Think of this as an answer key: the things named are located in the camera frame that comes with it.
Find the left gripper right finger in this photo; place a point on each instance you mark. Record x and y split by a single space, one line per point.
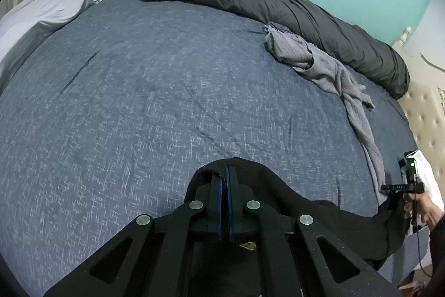
300 257

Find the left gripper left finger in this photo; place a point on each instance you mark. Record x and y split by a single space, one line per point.
152 256

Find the black fleece-lined pants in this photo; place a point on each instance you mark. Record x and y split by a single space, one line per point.
373 238

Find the white folded clothes stack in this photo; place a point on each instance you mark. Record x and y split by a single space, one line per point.
427 177

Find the person's right hand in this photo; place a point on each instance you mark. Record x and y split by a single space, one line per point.
430 213

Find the cream tufted headboard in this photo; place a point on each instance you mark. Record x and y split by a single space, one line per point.
423 105

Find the blue patterned bed sheet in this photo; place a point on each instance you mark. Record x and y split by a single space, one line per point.
111 116

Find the grey knit garment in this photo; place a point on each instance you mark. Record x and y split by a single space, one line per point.
331 76

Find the light grey blanket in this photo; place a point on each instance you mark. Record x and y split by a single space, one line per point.
28 24

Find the dark grey rolled duvet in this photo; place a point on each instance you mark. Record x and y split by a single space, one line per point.
346 42

